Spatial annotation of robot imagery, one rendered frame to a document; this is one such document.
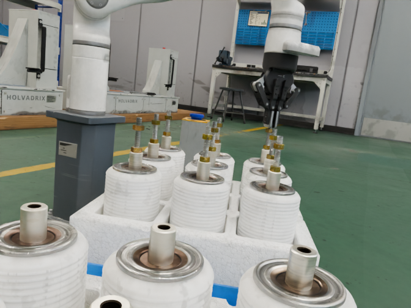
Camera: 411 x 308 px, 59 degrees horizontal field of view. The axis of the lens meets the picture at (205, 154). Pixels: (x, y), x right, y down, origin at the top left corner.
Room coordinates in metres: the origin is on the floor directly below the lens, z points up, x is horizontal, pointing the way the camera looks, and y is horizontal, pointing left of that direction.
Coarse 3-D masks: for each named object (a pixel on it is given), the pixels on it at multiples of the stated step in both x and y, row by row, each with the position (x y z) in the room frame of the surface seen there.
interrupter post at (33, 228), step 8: (24, 208) 0.30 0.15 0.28; (32, 208) 0.30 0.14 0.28; (40, 208) 0.30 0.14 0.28; (24, 216) 0.30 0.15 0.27; (32, 216) 0.30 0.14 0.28; (40, 216) 0.30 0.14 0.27; (24, 224) 0.30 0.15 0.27; (32, 224) 0.30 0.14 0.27; (40, 224) 0.30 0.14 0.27; (24, 232) 0.30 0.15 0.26; (32, 232) 0.30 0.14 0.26; (40, 232) 0.30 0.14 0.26; (24, 240) 0.30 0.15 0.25; (32, 240) 0.30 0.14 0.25; (40, 240) 0.30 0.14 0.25
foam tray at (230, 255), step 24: (72, 216) 0.54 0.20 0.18; (96, 216) 0.55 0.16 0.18; (168, 216) 0.60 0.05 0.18; (96, 240) 0.54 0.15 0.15; (120, 240) 0.53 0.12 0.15; (192, 240) 0.52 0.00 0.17; (216, 240) 0.52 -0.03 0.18; (240, 240) 0.53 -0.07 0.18; (264, 240) 0.54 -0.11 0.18; (312, 240) 0.56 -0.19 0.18; (216, 264) 0.52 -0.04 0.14; (240, 264) 0.51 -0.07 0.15
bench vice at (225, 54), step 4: (220, 52) 5.26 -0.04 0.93; (224, 52) 5.23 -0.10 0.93; (228, 52) 5.30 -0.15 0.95; (220, 56) 5.26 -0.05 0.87; (224, 56) 5.23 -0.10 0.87; (228, 56) 5.32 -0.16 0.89; (216, 60) 5.15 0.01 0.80; (220, 60) 5.16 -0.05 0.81; (224, 60) 5.23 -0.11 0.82; (228, 60) 5.34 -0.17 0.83; (220, 64) 5.34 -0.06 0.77; (224, 64) 5.31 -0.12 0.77; (228, 64) 5.29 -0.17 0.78
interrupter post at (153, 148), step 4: (148, 144) 0.73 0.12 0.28; (152, 144) 0.72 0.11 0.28; (156, 144) 0.72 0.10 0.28; (148, 148) 0.72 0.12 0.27; (152, 148) 0.72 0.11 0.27; (156, 148) 0.72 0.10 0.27; (148, 152) 0.72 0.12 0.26; (152, 152) 0.72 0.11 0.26; (156, 152) 0.72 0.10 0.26; (148, 156) 0.72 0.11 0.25; (152, 156) 0.72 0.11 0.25; (156, 156) 0.72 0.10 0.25
